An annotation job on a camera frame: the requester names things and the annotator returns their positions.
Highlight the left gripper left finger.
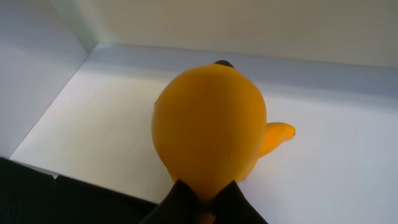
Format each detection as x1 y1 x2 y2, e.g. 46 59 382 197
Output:
139 179 203 224

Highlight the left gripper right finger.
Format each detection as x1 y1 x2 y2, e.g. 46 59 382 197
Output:
213 180 268 224

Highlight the yellow rubber duck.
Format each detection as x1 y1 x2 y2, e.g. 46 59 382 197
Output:
151 60 296 224

